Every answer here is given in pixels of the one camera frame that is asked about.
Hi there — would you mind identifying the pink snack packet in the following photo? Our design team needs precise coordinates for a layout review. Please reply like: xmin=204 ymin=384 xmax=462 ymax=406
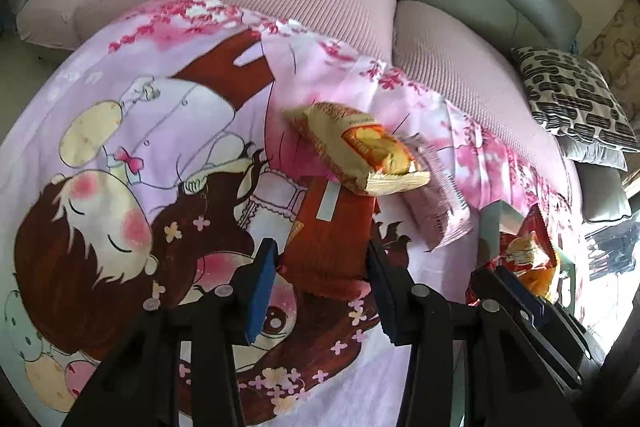
xmin=401 ymin=134 xmax=472 ymax=251

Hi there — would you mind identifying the dark red snack packet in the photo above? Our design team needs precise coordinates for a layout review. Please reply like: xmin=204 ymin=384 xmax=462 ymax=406
xmin=279 ymin=178 xmax=376 ymax=300

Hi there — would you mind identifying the yellow orange bread packet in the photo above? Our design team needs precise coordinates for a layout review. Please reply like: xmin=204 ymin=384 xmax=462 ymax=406
xmin=283 ymin=102 xmax=431 ymax=197

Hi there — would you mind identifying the red snack bag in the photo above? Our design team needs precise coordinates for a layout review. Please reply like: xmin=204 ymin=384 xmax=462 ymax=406
xmin=466 ymin=204 xmax=561 ymax=306

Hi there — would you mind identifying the pink anime print cloth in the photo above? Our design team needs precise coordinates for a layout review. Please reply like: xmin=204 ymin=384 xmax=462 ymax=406
xmin=1 ymin=0 xmax=579 ymax=426

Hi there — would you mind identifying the grey cushion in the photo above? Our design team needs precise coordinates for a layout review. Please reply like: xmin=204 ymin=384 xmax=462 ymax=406
xmin=556 ymin=135 xmax=627 ymax=171

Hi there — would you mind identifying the black white patterned pillow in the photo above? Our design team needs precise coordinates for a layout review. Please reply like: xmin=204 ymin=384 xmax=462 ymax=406
xmin=510 ymin=46 xmax=639 ymax=153

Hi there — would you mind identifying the patterned beige curtain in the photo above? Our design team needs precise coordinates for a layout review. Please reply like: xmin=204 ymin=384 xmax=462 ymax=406
xmin=582 ymin=0 xmax=640 ymax=119

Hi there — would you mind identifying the pink ribbed sofa cover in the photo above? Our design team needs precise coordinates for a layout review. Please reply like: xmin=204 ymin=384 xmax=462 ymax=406
xmin=17 ymin=0 xmax=582 ymax=207

